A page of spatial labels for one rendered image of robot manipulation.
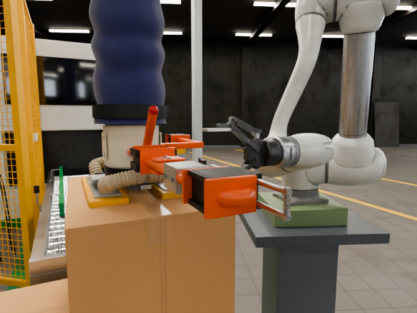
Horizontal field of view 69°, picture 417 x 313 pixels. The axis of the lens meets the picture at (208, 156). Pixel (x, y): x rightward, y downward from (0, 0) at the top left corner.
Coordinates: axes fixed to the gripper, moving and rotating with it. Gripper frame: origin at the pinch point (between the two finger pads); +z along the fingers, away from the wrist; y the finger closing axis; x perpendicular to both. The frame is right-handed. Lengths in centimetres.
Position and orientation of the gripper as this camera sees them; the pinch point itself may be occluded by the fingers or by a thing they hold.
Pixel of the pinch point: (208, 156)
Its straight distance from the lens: 77.5
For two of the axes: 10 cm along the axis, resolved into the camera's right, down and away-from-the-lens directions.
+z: -9.0, 0.6, -4.3
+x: -4.3, -1.2, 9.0
